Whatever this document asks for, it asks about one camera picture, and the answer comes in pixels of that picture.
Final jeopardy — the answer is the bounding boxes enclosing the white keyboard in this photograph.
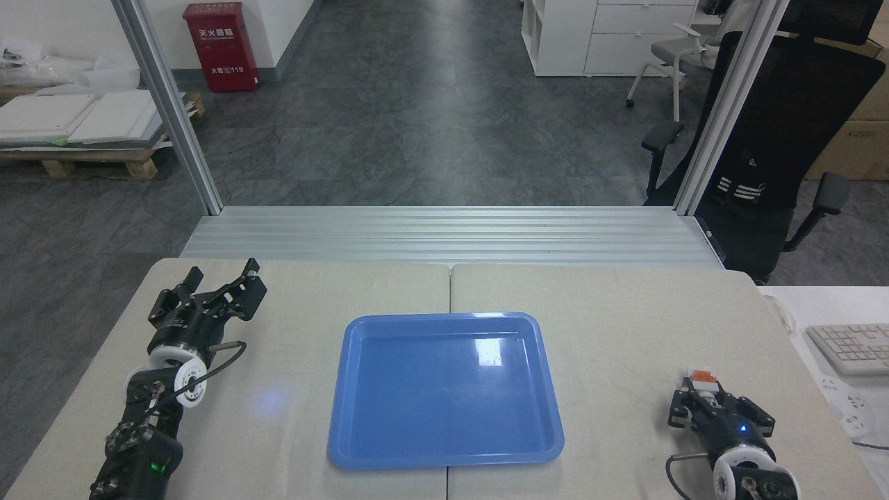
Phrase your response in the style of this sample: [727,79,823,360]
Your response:
[805,322,889,378]

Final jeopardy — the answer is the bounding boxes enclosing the black office chair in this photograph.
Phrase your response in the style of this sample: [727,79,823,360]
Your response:
[640,0,887,286]

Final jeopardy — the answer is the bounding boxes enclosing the red fire extinguisher box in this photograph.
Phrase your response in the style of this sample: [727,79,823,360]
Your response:
[182,1,260,94]

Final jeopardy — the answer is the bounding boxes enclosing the white flat boards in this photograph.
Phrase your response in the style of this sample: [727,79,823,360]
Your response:
[0,88,187,148]

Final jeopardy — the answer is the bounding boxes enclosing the silver aluminium rail platform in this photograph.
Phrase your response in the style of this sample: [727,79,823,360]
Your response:
[178,206,727,270]

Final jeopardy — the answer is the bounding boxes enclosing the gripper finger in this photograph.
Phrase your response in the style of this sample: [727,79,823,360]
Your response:
[201,258,269,322]
[667,387,704,430]
[718,392,777,439]
[149,267,205,324]

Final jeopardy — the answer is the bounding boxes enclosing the white office chair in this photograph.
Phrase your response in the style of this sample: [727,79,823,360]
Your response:
[624,0,737,123]

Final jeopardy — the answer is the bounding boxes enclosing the white power strip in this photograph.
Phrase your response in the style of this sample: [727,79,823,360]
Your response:
[815,374,876,439]

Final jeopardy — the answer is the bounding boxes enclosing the silver aluminium post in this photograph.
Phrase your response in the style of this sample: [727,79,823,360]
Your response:
[110,0,224,217]
[673,0,790,217]

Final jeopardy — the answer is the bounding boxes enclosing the wooden pallet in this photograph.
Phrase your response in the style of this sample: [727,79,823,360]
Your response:
[0,90,208,182]

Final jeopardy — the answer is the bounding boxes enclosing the blue plastic tray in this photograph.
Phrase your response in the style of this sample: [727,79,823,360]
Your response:
[327,311,565,471]

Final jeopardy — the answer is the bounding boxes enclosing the clear plastic bags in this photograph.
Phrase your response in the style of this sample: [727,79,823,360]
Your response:
[0,40,141,92]

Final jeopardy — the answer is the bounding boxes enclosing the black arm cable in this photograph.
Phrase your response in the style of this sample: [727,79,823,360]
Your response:
[665,452,713,498]
[142,340,248,417]

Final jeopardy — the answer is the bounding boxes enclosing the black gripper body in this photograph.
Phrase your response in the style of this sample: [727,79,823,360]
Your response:
[149,304,227,356]
[697,408,772,456]

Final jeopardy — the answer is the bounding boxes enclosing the white cabinet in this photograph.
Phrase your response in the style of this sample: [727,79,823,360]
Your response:
[520,0,699,78]

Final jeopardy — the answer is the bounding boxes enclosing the brown cardboard box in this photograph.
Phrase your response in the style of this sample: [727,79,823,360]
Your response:
[804,36,889,182]

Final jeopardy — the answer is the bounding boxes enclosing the white switch part orange top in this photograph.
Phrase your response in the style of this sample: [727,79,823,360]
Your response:
[683,367,720,405]

